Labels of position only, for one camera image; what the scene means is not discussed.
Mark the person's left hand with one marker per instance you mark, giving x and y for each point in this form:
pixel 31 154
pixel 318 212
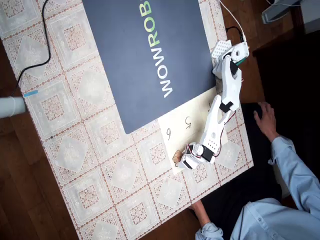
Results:
pixel 201 212

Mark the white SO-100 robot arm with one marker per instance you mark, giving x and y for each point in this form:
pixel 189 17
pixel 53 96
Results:
pixel 228 85

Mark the right forearm in blue sleeve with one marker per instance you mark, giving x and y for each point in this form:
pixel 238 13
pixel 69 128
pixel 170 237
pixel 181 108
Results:
pixel 292 165

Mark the wooden die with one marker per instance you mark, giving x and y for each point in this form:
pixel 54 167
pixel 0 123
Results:
pixel 177 156

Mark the dark blue WOWROBO mat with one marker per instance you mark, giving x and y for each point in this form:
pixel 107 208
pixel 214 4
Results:
pixel 125 62

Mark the white plastic tube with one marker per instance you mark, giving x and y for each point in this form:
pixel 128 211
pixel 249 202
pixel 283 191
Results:
pixel 11 107

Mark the person in light blue shirt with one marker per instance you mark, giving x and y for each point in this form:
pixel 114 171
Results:
pixel 275 221

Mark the grey slanted panel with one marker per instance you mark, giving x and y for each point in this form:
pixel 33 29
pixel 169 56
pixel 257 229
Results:
pixel 277 12

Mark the white paper sheet with numbers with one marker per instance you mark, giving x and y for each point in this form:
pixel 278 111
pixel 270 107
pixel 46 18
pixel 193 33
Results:
pixel 180 125

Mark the cream lace tablecloth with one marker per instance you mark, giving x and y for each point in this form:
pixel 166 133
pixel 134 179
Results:
pixel 75 150

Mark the blue tape strip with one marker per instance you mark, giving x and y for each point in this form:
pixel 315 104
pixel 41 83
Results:
pixel 31 94

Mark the left forearm in blue sleeve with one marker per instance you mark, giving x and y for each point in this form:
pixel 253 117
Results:
pixel 208 231

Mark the person's right hand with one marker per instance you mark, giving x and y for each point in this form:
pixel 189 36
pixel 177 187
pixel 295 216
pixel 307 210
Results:
pixel 266 120

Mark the pale grey box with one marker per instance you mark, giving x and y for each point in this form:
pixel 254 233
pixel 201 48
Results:
pixel 311 15

